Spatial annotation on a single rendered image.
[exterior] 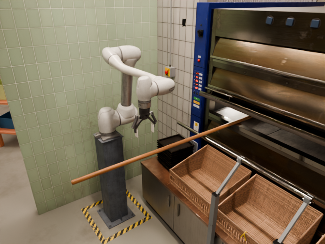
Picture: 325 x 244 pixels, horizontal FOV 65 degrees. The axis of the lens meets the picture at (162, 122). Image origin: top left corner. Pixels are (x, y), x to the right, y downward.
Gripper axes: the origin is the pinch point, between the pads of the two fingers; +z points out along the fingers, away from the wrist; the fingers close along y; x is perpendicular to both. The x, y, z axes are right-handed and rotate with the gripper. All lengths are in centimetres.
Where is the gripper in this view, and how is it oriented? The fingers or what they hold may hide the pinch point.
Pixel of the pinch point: (144, 132)
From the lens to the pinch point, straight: 185.5
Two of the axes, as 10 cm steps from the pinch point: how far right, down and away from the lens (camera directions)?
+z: -0.2, 9.0, 4.4
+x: 5.9, 3.7, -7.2
